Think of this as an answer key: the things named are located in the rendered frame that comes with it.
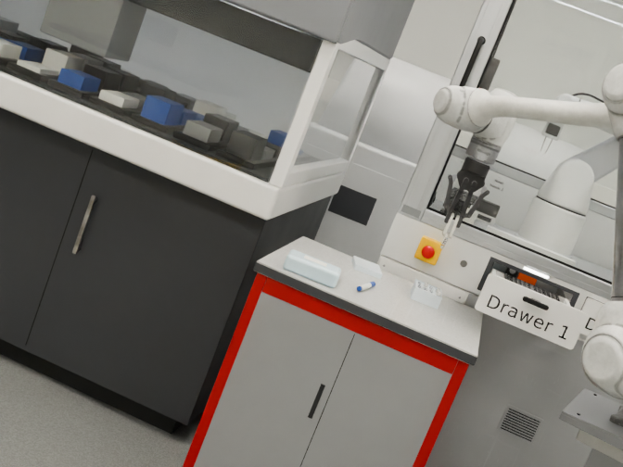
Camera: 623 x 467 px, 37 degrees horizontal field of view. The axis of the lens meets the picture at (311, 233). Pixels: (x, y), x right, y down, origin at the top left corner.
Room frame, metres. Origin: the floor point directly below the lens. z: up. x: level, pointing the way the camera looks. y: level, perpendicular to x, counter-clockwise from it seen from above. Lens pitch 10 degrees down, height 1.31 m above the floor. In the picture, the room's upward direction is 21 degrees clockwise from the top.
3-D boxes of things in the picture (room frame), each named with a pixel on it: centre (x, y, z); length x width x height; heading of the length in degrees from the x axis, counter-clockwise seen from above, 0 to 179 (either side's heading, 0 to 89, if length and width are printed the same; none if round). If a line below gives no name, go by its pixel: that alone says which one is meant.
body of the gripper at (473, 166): (2.73, -0.37, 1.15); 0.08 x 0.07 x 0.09; 87
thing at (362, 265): (2.85, -0.20, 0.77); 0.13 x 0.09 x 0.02; 5
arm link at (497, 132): (2.72, -0.36, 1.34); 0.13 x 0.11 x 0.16; 131
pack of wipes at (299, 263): (2.47, -0.04, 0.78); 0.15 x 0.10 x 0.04; 88
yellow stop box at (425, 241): (2.93, -0.36, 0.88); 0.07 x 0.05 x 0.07; 82
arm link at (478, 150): (2.73, -0.37, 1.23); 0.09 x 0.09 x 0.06
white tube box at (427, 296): (2.74, -0.38, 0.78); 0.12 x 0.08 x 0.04; 177
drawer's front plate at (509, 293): (2.58, -0.64, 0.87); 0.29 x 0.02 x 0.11; 82
